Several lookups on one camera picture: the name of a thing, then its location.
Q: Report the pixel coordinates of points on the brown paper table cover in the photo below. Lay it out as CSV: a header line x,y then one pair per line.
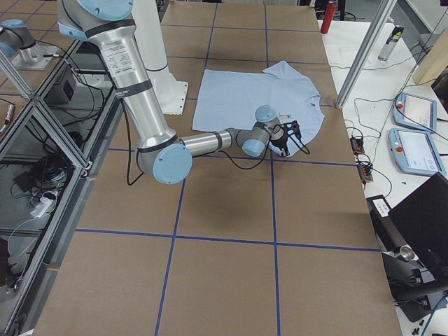
x,y
285,247

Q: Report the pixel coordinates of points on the red bottle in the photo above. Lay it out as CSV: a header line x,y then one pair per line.
x,y
330,10

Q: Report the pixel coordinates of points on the white central robot pedestal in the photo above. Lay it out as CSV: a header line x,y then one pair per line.
x,y
170,92

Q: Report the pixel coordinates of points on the black laptop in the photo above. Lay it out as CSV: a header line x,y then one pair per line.
x,y
421,219

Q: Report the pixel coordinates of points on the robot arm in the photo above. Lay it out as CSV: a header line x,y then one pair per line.
x,y
20,46
161,153

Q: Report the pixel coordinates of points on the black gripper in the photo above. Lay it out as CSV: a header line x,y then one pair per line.
x,y
279,143

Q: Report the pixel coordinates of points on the lower blue teach pendant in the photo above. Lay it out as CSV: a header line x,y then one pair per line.
x,y
414,152

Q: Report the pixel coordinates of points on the blue teach pendant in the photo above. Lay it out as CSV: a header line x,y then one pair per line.
x,y
415,112
414,152

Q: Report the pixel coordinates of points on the light blue t-shirt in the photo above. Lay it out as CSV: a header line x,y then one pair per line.
x,y
230,100

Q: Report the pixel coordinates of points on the aluminium frame post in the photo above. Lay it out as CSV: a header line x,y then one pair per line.
x,y
370,38

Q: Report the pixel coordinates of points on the upper blue teach pendant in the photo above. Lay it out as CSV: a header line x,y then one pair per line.
x,y
415,112

